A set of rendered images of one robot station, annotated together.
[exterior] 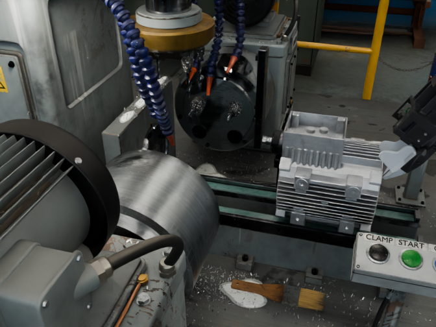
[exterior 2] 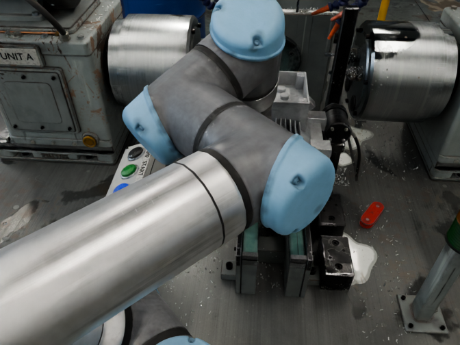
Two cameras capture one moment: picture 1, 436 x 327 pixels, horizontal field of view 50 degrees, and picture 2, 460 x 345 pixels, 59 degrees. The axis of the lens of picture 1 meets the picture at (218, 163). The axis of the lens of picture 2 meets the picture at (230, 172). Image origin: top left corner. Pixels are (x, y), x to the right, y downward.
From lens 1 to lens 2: 1.07 m
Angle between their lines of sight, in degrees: 61
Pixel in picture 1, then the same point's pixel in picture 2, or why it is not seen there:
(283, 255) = not seen: hidden behind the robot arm
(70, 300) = not seen: outside the picture
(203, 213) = (159, 66)
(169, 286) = (57, 43)
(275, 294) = not seen: hidden behind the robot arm
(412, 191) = (417, 304)
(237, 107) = (353, 70)
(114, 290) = (46, 24)
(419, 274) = (117, 179)
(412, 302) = (222, 293)
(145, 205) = (129, 27)
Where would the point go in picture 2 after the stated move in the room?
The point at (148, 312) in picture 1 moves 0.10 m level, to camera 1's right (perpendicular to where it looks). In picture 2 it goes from (36, 39) to (29, 59)
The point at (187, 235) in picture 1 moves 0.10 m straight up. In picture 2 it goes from (130, 61) to (123, 18)
